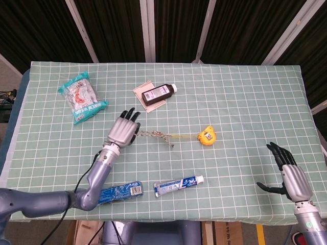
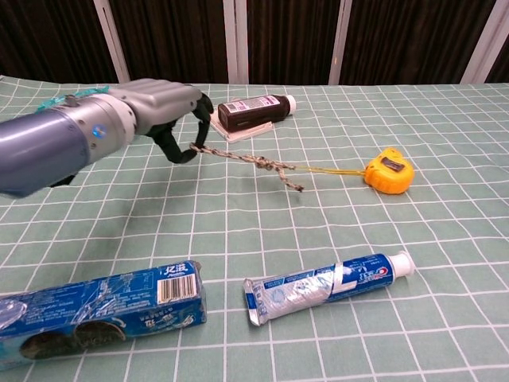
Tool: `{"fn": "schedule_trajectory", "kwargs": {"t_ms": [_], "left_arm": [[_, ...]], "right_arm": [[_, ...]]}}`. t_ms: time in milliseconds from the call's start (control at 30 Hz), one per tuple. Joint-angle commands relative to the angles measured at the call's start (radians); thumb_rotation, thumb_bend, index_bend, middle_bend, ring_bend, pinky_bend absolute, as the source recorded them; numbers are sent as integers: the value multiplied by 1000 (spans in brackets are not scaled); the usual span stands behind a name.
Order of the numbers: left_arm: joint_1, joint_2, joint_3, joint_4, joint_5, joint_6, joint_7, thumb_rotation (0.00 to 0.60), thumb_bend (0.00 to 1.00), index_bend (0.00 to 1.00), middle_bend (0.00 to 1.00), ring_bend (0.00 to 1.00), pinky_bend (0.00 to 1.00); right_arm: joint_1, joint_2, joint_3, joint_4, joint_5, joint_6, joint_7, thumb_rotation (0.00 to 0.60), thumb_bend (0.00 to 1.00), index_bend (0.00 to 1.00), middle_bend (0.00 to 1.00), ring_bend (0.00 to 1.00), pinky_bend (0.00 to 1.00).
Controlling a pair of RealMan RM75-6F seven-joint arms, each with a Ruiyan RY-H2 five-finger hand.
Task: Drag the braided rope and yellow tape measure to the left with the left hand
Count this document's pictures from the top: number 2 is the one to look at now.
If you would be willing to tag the dark brown medicine bottle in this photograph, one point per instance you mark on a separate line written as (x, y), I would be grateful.
(254, 111)

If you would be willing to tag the blue white toothpaste tube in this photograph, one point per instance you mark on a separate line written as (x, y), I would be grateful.
(318, 286)

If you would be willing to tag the blue cookie box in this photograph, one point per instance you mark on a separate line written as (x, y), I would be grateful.
(99, 306)

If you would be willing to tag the green checkered tablecloth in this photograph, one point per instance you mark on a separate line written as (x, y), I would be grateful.
(254, 238)

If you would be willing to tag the grey plastic tray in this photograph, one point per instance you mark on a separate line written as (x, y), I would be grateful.
(242, 133)

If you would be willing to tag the yellow tape measure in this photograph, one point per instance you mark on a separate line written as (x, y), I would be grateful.
(391, 172)

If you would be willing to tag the teal snack bag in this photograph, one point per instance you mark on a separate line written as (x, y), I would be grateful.
(75, 97)

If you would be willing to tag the white frame post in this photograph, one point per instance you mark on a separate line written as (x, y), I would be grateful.
(487, 40)
(113, 40)
(235, 40)
(341, 40)

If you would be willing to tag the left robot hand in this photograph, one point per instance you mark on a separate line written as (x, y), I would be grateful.
(163, 103)

